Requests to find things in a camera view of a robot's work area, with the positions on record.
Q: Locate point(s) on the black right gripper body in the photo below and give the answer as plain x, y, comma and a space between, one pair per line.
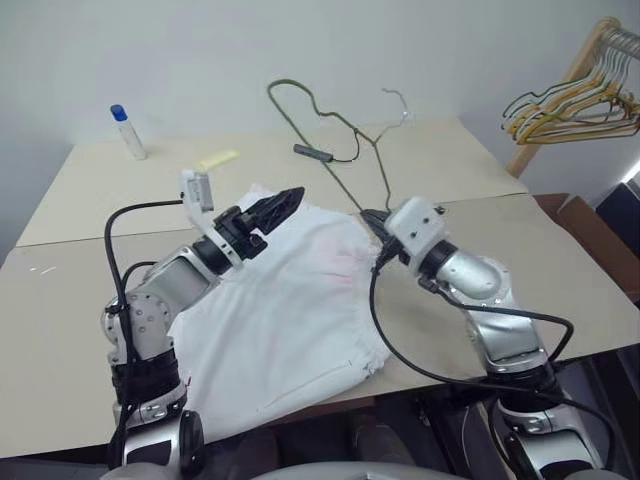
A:
392, 247

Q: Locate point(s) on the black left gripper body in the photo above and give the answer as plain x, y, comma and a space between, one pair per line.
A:
237, 230

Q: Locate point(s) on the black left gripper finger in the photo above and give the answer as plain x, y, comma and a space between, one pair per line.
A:
277, 220
280, 200

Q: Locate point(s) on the white shorts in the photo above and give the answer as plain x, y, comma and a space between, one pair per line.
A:
280, 320

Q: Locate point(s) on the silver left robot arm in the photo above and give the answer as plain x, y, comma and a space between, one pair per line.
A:
165, 280

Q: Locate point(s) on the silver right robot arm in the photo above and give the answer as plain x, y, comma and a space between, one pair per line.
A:
475, 275

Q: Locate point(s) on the yellow paper pad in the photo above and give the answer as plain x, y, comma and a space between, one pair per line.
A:
218, 159

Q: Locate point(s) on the white bottle with blue cap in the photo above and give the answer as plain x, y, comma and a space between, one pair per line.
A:
131, 135

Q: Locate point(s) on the brown cardboard box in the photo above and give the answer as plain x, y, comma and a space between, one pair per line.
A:
580, 220

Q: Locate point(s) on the dark rounded shape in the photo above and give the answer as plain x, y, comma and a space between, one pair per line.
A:
382, 445

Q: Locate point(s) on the bundle of hangers on rack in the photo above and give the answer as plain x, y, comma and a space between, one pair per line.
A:
565, 112

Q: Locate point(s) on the black box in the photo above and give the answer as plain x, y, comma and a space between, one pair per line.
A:
620, 202

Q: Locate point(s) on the wooden clothes rack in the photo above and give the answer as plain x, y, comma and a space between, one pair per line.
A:
580, 60

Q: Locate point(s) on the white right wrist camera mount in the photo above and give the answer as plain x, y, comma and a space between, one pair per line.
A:
417, 225

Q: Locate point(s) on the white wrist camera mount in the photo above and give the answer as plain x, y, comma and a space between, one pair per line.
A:
417, 225
199, 192

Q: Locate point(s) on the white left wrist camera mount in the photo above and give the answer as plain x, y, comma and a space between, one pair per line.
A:
199, 192

